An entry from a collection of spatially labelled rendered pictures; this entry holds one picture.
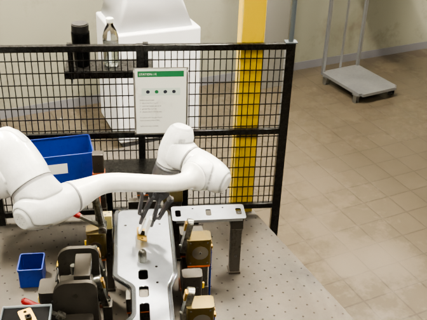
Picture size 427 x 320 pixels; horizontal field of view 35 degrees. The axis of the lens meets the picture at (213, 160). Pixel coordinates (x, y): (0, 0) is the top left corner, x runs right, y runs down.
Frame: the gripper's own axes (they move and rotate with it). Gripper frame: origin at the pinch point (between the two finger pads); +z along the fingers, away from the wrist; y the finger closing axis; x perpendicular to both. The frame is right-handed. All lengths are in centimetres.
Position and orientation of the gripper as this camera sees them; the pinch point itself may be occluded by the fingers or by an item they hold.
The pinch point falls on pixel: (145, 225)
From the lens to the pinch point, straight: 249.0
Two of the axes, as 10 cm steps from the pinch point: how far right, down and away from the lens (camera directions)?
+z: -3.5, 8.6, 3.7
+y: 9.3, 2.7, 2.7
